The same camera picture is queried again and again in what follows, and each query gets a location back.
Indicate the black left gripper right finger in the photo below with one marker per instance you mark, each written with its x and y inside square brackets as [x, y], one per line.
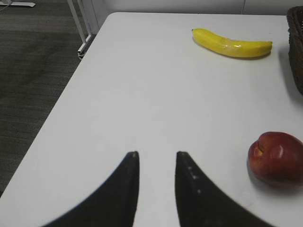
[200, 203]

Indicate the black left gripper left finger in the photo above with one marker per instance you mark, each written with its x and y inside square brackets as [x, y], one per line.
[113, 204]

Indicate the dark wicker basket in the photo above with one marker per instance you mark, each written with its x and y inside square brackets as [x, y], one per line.
[295, 23]

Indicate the red apple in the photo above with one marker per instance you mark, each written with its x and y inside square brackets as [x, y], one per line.
[277, 158]

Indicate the yellow banana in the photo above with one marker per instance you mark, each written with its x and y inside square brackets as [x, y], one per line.
[229, 47]

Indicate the white desk foot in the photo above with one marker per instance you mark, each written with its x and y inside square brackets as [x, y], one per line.
[16, 3]

